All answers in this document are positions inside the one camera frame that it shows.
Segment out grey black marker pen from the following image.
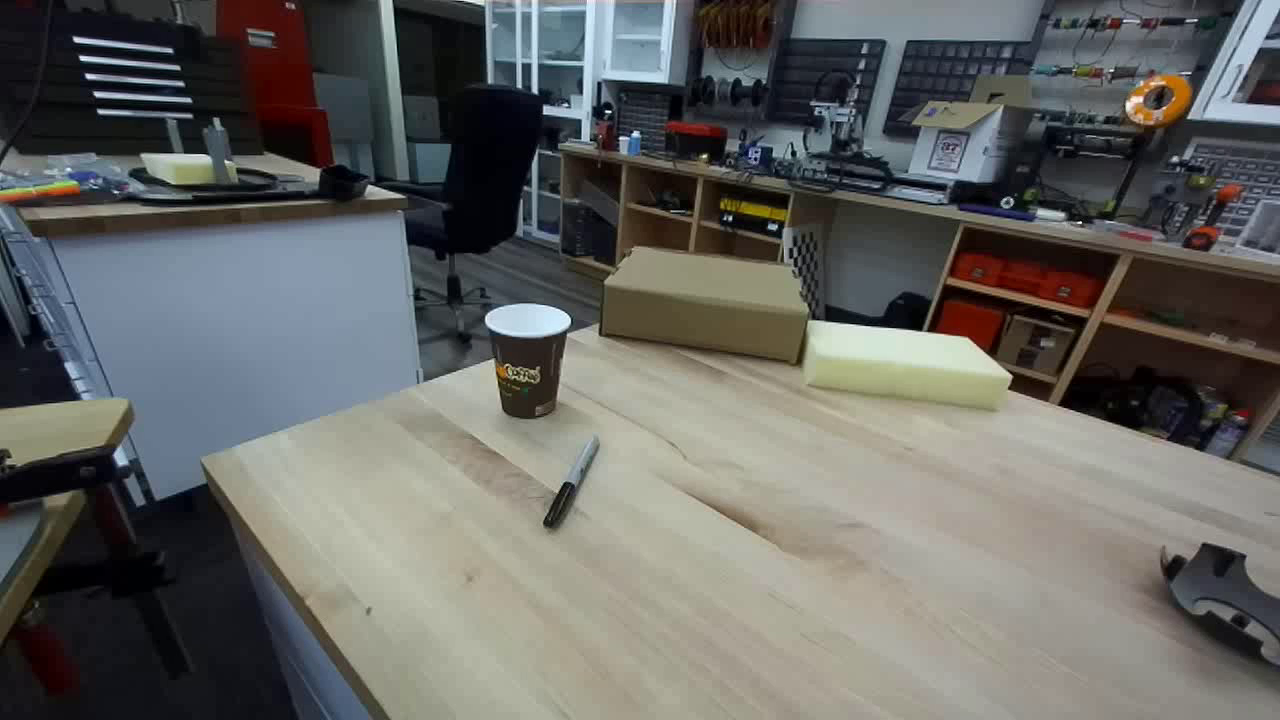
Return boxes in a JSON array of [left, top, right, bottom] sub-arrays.
[[545, 435, 598, 530]]

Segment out brown cardboard box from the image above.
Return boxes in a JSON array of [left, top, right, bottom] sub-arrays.
[[598, 249, 809, 365]]

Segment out yellow foam block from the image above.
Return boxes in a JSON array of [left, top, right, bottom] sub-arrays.
[[805, 318, 1011, 407]]

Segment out black office chair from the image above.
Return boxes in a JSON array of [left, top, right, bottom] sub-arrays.
[[402, 83, 545, 309]]

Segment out red storage bins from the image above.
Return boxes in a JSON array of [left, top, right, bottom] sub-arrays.
[[930, 251, 1112, 349]]

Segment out small white cardboard house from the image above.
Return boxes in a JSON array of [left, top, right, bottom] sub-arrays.
[[908, 98, 1002, 183]]

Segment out white side counter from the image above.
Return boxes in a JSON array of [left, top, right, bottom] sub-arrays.
[[5, 187, 420, 500]]

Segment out black round tray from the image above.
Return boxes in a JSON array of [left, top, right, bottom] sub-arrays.
[[126, 166, 282, 204]]

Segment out wooden shelving workbench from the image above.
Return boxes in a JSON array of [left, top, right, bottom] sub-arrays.
[[556, 139, 1280, 466]]

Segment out wooden stool with clamp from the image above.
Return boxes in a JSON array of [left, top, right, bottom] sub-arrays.
[[0, 396, 191, 696]]

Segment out yellow tape roll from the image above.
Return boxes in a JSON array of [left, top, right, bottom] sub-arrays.
[[1123, 70, 1195, 129]]

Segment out black metal bracket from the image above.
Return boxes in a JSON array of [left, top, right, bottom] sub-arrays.
[[1161, 542, 1280, 668]]

